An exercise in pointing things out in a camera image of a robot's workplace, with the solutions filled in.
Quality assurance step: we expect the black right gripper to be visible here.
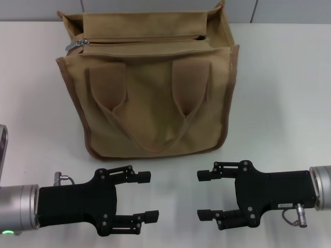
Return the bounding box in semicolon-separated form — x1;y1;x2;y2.
197;160;318;231

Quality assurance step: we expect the silver metal bracket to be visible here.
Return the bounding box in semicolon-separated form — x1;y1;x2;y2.
0;125;9;182

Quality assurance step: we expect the silver metal zipper pull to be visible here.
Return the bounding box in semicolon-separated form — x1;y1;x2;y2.
65;38;90;51

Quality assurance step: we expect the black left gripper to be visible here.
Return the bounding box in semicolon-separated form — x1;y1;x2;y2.
37;165;160;237

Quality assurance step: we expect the left gripper cable with plug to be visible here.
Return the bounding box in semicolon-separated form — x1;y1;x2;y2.
53;172;76;187

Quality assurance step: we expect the khaki canvas food bag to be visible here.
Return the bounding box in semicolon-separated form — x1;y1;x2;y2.
55;0;240;162

